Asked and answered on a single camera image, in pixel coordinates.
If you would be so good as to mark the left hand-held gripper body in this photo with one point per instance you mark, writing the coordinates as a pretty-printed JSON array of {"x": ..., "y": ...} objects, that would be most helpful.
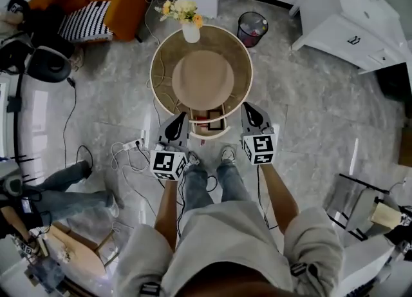
[{"x": 167, "y": 163}]

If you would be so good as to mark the person's right shoe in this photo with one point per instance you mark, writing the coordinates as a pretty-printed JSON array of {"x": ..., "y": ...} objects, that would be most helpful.
[{"x": 228, "y": 154}]

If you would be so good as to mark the round glass table top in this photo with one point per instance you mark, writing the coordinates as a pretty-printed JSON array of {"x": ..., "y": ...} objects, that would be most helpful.
[{"x": 164, "y": 63}]

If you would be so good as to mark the person's left leg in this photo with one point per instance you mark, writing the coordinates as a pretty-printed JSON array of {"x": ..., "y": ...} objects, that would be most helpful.
[{"x": 198, "y": 186}]

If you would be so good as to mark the person's grey shirt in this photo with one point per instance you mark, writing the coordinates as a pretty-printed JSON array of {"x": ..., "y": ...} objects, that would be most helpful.
[{"x": 231, "y": 244}]

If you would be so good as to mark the yellow flower bouquet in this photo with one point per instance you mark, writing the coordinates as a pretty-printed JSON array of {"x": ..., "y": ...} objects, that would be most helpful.
[{"x": 181, "y": 10}]

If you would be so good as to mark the person's shoe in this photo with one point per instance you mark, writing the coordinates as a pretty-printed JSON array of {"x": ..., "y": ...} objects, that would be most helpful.
[
  {"x": 228, "y": 154},
  {"x": 193, "y": 158}
]

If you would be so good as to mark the dark picture frame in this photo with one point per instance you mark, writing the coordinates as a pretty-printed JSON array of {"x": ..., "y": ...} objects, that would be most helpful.
[{"x": 215, "y": 120}]

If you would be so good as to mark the person's left shoe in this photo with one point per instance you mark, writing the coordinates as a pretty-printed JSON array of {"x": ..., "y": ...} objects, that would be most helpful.
[{"x": 193, "y": 158}]

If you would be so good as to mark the person's leg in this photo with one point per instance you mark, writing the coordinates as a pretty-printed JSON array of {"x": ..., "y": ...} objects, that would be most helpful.
[
  {"x": 231, "y": 181},
  {"x": 198, "y": 186}
]

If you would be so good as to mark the person's right leg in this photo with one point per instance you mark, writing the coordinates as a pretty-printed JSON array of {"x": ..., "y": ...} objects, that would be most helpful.
[{"x": 231, "y": 181}]

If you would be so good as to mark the white power strip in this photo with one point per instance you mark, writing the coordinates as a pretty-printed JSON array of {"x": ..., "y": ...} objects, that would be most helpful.
[{"x": 134, "y": 144}]

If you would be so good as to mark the black round stool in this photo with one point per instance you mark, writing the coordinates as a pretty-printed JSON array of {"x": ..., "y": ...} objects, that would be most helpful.
[{"x": 48, "y": 63}]

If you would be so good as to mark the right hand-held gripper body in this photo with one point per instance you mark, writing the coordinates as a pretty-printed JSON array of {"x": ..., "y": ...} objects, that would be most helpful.
[{"x": 261, "y": 149}]

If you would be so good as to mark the black mesh waste bin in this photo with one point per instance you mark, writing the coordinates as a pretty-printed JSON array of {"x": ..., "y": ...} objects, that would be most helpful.
[{"x": 252, "y": 30}]

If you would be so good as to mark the metal frame chair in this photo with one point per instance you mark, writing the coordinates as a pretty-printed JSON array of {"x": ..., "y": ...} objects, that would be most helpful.
[{"x": 357, "y": 205}]

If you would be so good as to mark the person's left forearm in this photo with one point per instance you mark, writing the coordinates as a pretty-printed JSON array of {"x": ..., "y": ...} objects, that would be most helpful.
[{"x": 169, "y": 212}]

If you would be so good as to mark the black white striped blanket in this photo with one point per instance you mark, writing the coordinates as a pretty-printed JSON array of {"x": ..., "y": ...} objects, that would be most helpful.
[{"x": 85, "y": 22}]

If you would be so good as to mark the white vase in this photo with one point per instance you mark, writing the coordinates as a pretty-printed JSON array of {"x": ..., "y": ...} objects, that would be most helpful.
[{"x": 191, "y": 33}]

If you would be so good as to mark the person's right forearm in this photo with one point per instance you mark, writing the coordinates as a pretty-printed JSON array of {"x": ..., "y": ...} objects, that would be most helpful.
[{"x": 278, "y": 199}]

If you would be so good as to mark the small red item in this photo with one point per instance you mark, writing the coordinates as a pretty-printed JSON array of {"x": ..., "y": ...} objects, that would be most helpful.
[{"x": 200, "y": 121}]

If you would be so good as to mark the white cabinet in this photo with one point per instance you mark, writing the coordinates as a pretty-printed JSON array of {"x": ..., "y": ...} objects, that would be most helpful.
[{"x": 347, "y": 15}]

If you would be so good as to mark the beige round disc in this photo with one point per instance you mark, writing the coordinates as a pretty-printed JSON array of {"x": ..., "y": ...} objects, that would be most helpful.
[{"x": 202, "y": 78}]

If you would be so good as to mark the orange armchair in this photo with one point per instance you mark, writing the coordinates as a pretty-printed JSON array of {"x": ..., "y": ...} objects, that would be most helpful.
[{"x": 128, "y": 5}]

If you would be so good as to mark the light wooden chair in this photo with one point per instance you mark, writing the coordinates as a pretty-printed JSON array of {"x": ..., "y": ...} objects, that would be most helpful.
[{"x": 77, "y": 250}]

